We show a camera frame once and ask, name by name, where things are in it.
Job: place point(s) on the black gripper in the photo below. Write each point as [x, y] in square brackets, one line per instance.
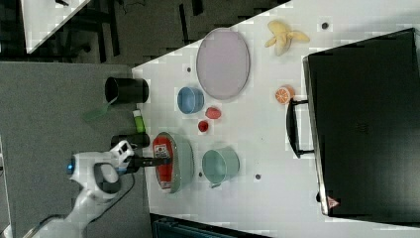
[136, 162]

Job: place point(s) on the red plush ketchup bottle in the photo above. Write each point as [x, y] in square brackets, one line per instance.
[163, 151]

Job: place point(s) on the green glue bottle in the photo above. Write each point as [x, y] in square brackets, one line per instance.
[140, 125]

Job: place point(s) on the green plastic spatula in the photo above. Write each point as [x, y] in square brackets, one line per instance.
[97, 113]

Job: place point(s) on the small black cylinder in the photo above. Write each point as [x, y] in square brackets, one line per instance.
[137, 141]

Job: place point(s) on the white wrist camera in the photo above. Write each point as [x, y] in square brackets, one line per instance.
[123, 151]

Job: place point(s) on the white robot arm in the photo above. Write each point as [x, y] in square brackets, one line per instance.
[98, 174]

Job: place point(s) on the grey-green strainer bowl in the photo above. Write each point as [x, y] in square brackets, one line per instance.
[176, 175]

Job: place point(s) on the orange slice toy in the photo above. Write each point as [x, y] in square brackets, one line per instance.
[284, 94]

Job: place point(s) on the red plush strawberry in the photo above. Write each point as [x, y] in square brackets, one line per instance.
[213, 113]

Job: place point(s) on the large lilac plate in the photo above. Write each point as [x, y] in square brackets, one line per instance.
[223, 63]

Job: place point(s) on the white side table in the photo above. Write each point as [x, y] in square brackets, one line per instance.
[42, 18]

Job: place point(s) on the teal metal cup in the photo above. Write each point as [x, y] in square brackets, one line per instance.
[219, 165]

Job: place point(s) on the black oven box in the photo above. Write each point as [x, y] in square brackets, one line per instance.
[364, 108]

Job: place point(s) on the blue bowl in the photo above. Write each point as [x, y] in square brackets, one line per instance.
[190, 100]

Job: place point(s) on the yellow plush banana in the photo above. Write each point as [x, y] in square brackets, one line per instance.
[283, 36]

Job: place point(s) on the black oven door handle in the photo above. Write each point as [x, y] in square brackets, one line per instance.
[292, 128]

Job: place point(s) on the large black cylinder cup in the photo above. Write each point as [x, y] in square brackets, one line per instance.
[126, 90]

